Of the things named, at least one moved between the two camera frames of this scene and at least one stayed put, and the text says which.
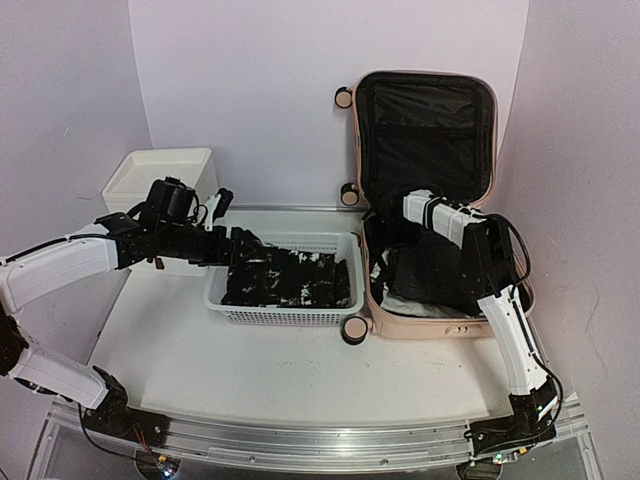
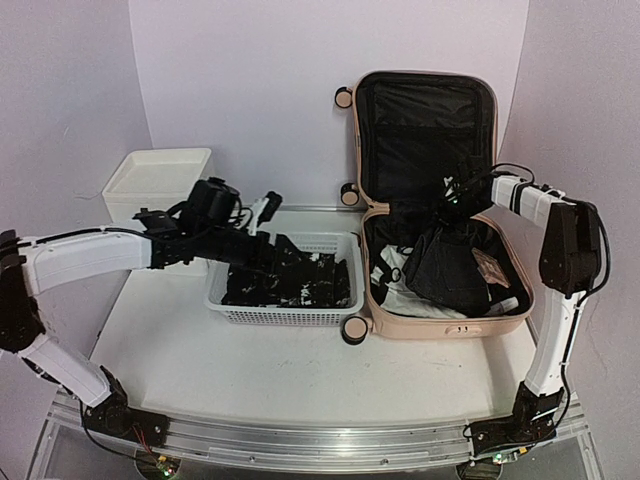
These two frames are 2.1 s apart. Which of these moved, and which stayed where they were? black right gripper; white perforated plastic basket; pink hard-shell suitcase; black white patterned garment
Moved: black right gripper
Stayed: pink hard-shell suitcase; white perforated plastic basket; black white patterned garment
